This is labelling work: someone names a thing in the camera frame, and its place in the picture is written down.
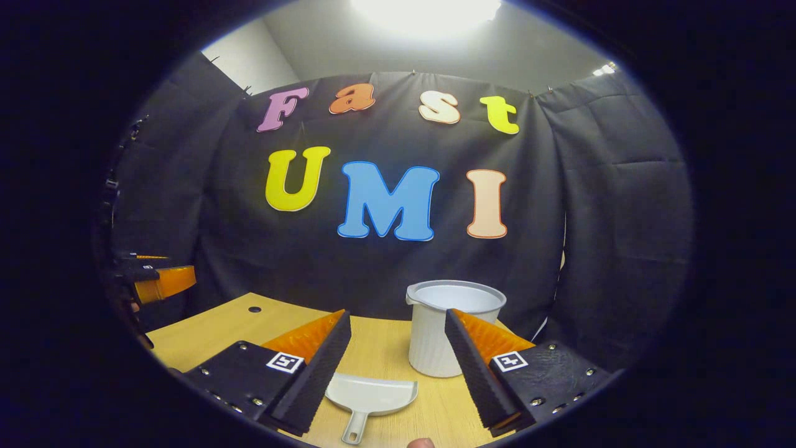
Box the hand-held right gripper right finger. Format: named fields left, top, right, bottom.
left=443, top=308, right=613, bottom=439

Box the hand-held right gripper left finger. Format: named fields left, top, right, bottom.
left=180, top=309, right=353, bottom=437

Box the white ribbed garbage bin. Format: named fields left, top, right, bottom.
left=405, top=279, right=507, bottom=379

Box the grey plastic dustpan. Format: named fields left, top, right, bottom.
left=325, top=372, right=419, bottom=446

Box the wooden desktop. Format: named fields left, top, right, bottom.
left=146, top=292, right=535, bottom=448

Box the black backdrop cloth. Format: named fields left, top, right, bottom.
left=103, top=50, right=696, bottom=374

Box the large ceiling light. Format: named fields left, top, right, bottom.
left=348, top=0, right=503, bottom=39

